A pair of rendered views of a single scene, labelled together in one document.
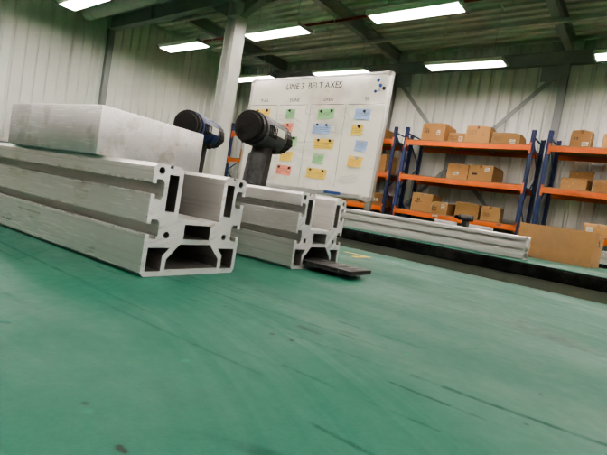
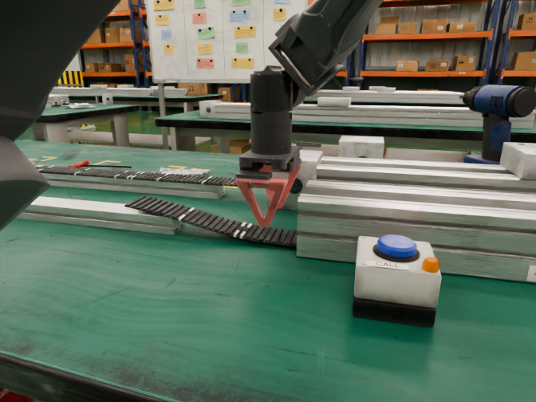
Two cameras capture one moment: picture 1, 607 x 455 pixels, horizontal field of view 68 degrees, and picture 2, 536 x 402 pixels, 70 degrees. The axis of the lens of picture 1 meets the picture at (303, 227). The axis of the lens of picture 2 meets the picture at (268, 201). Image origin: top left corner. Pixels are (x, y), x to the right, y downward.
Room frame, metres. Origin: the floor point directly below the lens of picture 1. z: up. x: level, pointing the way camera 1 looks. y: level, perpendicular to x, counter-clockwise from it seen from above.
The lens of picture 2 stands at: (0.34, 0.97, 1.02)
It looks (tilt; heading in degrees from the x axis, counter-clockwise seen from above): 18 degrees down; 340
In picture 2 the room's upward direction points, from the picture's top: straight up
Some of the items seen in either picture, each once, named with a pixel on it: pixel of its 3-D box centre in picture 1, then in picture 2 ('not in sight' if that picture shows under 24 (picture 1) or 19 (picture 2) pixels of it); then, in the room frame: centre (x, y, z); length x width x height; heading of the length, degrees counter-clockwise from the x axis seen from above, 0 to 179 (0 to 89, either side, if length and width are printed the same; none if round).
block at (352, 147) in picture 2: not in sight; (360, 159); (1.11, 0.46, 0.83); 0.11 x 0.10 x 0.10; 146
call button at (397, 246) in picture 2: not in sight; (396, 249); (0.64, 0.72, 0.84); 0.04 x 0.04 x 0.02
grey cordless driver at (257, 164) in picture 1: (265, 178); not in sight; (0.86, 0.09, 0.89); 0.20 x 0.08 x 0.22; 160
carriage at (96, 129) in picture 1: (104, 152); not in sight; (0.45, 0.21, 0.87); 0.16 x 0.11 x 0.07; 56
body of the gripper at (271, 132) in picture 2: not in sight; (271, 138); (0.84, 0.79, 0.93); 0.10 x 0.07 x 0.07; 145
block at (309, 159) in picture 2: not in sight; (294, 180); (0.99, 0.69, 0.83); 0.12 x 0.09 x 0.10; 146
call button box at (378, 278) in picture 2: not in sight; (392, 272); (0.65, 0.72, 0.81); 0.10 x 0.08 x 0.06; 146
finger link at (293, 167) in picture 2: not in sight; (275, 182); (0.86, 0.77, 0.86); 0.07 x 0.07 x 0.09; 55
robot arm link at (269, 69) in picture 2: not in sight; (273, 92); (0.85, 0.78, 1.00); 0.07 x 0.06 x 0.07; 143
